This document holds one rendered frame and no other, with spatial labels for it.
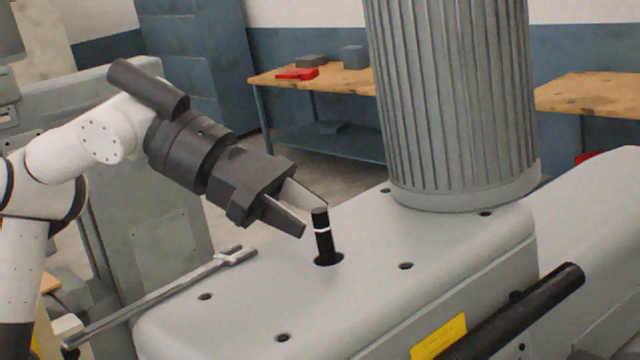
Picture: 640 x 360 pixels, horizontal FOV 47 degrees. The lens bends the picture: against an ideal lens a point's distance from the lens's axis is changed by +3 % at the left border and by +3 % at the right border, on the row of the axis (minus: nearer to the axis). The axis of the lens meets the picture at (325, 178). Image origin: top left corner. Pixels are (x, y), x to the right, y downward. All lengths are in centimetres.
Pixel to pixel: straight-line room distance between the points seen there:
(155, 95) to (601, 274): 67
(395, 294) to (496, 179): 23
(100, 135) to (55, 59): 844
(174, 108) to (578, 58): 492
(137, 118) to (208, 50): 721
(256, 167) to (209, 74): 730
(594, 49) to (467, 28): 471
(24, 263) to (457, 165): 62
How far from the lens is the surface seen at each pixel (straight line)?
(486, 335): 84
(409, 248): 85
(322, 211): 82
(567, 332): 108
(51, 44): 931
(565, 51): 567
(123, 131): 87
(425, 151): 90
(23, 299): 113
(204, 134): 85
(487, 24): 86
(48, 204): 110
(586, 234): 114
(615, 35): 546
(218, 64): 815
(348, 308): 75
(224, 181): 83
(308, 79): 665
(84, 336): 83
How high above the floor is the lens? 227
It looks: 20 degrees down
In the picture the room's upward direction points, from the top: 11 degrees counter-clockwise
